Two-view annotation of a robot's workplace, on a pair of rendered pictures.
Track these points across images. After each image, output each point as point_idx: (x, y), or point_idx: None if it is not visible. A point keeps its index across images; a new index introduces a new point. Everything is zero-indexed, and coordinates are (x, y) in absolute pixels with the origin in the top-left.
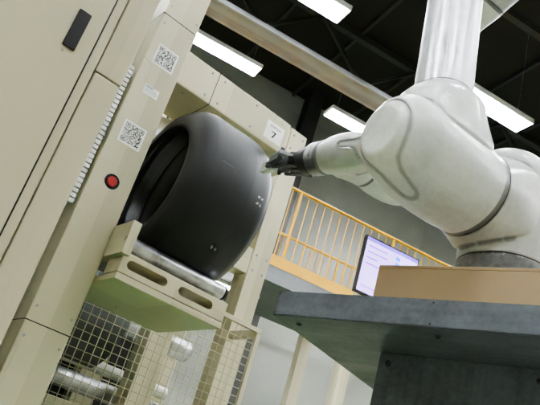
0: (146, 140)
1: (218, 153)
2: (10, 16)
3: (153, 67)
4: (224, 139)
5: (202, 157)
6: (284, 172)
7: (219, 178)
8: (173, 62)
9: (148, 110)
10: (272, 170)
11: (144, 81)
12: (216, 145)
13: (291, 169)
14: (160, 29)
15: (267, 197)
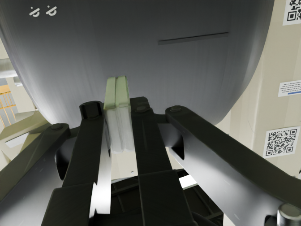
0: (279, 10)
1: (241, 46)
2: None
3: (295, 120)
4: (221, 95)
5: (268, 6)
6: (78, 133)
7: None
8: (267, 147)
9: (289, 59)
10: (119, 100)
11: None
12: (244, 63)
13: (82, 177)
14: (297, 167)
15: (21, 38)
